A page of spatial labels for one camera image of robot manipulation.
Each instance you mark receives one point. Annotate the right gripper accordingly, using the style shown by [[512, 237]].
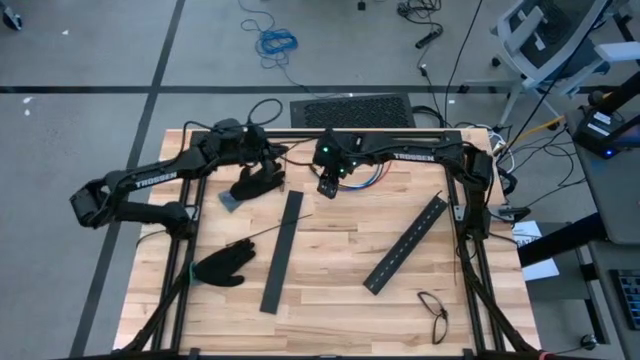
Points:
[[336, 171]]

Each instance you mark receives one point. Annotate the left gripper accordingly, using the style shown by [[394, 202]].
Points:
[[256, 145]]

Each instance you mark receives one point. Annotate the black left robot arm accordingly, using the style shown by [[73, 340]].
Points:
[[150, 180]]

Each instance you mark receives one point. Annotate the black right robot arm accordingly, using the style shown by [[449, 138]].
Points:
[[415, 156]]

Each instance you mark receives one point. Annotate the black work glove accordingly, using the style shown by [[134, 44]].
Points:
[[222, 265], [250, 190]]

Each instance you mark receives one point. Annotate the black perforated computer case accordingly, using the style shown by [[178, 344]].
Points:
[[350, 111]]

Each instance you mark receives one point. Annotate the black-framed eyeglasses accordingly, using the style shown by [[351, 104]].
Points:
[[442, 314]]

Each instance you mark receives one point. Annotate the black clamp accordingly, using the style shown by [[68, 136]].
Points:
[[515, 213]]

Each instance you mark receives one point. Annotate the white paper sheet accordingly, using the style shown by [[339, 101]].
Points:
[[542, 270]]

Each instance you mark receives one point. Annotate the grey mesh office chair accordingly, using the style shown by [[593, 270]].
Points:
[[530, 60]]

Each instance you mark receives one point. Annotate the black desk crossbar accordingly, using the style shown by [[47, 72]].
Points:
[[565, 240]]

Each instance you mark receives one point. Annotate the black device blue light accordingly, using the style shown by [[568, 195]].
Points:
[[595, 132]]

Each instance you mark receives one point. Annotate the grey side desk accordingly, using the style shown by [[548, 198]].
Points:
[[620, 200], [600, 300]]

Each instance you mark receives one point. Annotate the black chair caster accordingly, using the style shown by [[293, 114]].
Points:
[[589, 342], [11, 20]]

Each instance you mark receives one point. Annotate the black keyboard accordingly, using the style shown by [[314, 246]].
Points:
[[627, 300]]

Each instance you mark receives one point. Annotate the flat black duct cover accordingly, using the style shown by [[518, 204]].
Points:
[[282, 250]]

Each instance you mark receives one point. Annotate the grey metal bracket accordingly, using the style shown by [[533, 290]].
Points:
[[460, 214]]

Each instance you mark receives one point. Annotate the black aluminium table frame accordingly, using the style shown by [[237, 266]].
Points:
[[183, 300]]

